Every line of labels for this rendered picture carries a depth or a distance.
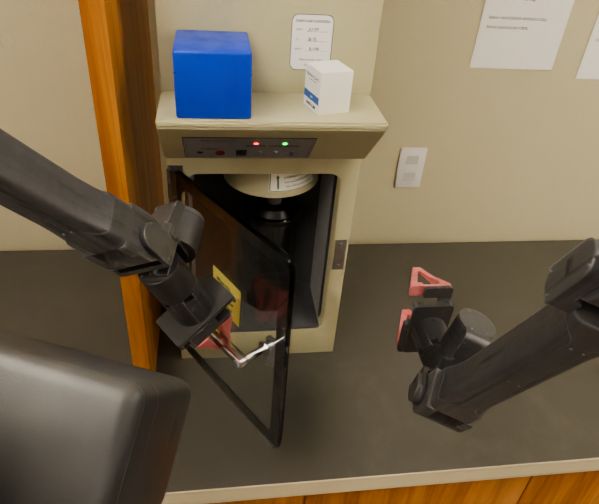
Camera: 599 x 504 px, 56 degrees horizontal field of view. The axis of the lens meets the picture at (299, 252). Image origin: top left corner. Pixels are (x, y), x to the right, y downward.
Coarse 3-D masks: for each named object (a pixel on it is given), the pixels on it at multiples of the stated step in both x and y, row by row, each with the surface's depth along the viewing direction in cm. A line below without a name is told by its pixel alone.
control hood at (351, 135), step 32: (160, 96) 82; (256, 96) 83; (288, 96) 84; (352, 96) 86; (160, 128) 75; (192, 128) 75; (224, 128) 76; (256, 128) 76; (288, 128) 77; (320, 128) 77; (352, 128) 78; (384, 128) 79
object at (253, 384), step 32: (192, 192) 86; (224, 224) 81; (224, 256) 84; (256, 256) 77; (288, 256) 72; (256, 288) 80; (288, 288) 73; (256, 320) 83; (288, 320) 76; (192, 352) 109; (224, 384) 102; (256, 384) 91; (256, 416) 95
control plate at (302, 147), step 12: (192, 144) 81; (204, 144) 81; (216, 144) 81; (228, 144) 81; (240, 144) 82; (252, 144) 82; (264, 144) 82; (276, 144) 82; (288, 144) 82; (300, 144) 83; (312, 144) 83; (192, 156) 86; (204, 156) 86; (216, 156) 86; (228, 156) 87; (240, 156) 87; (252, 156) 87; (264, 156) 87; (276, 156) 88; (288, 156) 88; (300, 156) 88
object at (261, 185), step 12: (228, 180) 101; (240, 180) 98; (252, 180) 97; (264, 180) 97; (276, 180) 97; (288, 180) 98; (300, 180) 99; (312, 180) 101; (252, 192) 98; (264, 192) 97; (276, 192) 97; (288, 192) 98; (300, 192) 99
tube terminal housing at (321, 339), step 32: (160, 0) 76; (192, 0) 76; (224, 0) 77; (256, 0) 77; (288, 0) 78; (320, 0) 78; (352, 0) 79; (160, 32) 78; (256, 32) 80; (288, 32) 80; (352, 32) 82; (160, 64) 81; (256, 64) 82; (288, 64) 83; (352, 64) 84; (192, 160) 90; (224, 160) 91; (256, 160) 92; (288, 160) 92; (320, 160) 93; (352, 160) 94; (352, 192) 98; (320, 320) 118
